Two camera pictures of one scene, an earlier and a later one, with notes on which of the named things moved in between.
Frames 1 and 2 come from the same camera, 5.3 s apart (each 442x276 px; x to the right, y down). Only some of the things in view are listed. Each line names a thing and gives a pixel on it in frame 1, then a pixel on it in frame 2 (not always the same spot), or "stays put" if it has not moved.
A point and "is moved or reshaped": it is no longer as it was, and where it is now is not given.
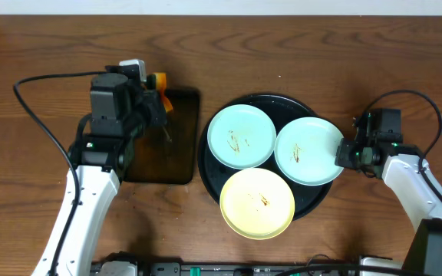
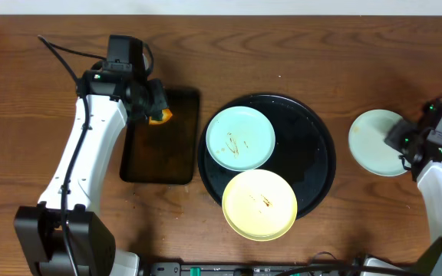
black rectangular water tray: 155,159 stays put
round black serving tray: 282,110 stays put
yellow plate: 257,203 stays put
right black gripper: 341,159 → 394,129
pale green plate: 305,151 is moved or reshaped
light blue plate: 242,136 stays put
